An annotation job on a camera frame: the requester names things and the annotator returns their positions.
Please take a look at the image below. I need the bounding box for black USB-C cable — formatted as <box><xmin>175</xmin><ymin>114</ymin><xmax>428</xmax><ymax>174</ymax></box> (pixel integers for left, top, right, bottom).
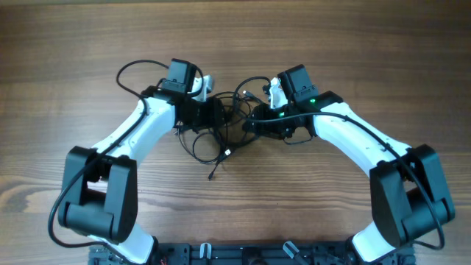
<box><xmin>207</xmin><ymin>76</ymin><xmax>272</xmax><ymax>181</ymax></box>

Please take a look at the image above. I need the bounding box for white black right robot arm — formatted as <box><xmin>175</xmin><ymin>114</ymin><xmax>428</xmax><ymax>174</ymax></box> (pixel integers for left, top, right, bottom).
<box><xmin>243</xmin><ymin>64</ymin><xmax>456</xmax><ymax>264</ymax></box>

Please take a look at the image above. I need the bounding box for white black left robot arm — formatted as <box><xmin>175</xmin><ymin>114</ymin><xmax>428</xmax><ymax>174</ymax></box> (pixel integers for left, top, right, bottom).
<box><xmin>48</xmin><ymin>59</ymin><xmax>223</xmax><ymax>264</ymax></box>

